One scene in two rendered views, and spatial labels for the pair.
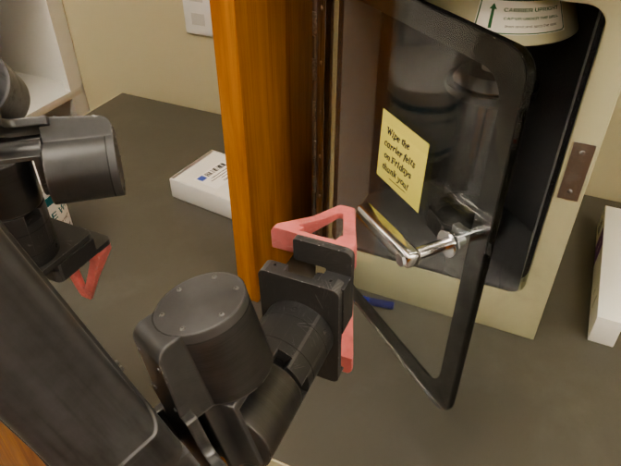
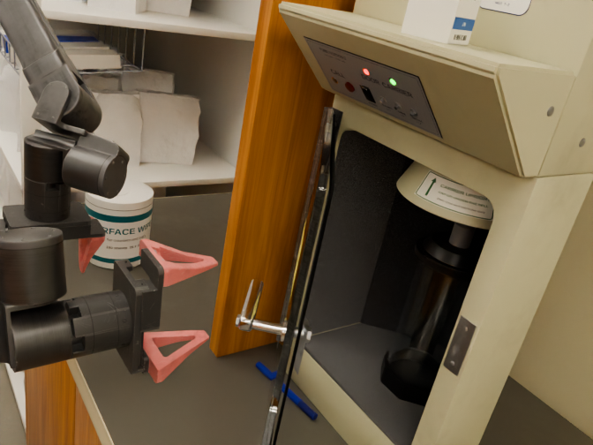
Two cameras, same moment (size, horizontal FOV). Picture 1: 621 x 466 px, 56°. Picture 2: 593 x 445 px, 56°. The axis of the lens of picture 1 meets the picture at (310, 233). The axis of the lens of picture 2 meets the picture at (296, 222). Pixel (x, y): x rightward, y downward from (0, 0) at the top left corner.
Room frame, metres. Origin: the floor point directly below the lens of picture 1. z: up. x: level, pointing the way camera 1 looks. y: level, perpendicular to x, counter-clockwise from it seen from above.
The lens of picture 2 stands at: (-0.04, -0.34, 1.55)
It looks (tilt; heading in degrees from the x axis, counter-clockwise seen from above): 24 degrees down; 26
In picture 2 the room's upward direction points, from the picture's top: 12 degrees clockwise
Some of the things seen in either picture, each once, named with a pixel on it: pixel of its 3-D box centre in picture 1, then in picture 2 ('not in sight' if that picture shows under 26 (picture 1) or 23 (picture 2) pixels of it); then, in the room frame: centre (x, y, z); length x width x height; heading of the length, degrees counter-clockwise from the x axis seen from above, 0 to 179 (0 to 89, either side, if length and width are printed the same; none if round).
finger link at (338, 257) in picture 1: (325, 252); (174, 279); (0.36, -0.01, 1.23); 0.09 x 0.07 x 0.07; 156
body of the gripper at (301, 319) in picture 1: (288, 345); (104, 321); (0.29, 0.02, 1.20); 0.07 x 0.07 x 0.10; 66
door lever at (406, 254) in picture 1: (402, 230); (265, 307); (0.43, -0.09, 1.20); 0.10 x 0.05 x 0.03; 27
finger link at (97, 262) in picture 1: (67, 272); (72, 244); (0.44, 0.25, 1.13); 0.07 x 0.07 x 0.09; 65
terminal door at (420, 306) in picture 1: (386, 191); (295, 287); (0.51, -0.08, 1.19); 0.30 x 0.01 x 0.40; 27
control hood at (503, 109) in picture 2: not in sight; (394, 79); (0.54, -0.13, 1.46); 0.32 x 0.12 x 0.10; 65
